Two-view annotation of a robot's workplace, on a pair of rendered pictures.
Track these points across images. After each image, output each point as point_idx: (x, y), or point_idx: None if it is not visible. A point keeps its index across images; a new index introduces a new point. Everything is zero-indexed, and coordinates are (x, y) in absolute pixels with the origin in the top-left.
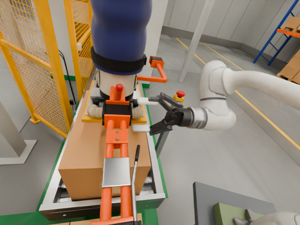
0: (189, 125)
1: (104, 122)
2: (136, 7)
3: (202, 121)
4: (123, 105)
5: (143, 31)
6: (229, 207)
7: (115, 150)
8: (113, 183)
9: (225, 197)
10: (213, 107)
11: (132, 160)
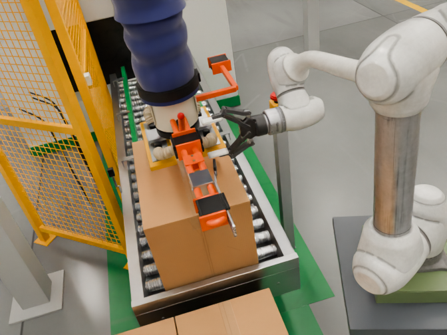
0: (269, 131)
1: (177, 154)
2: (172, 39)
3: (280, 121)
4: (190, 133)
5: (185, 51)
6: None
7: None
8: (200, 183)
9: None
10: (288, 102)
11: None
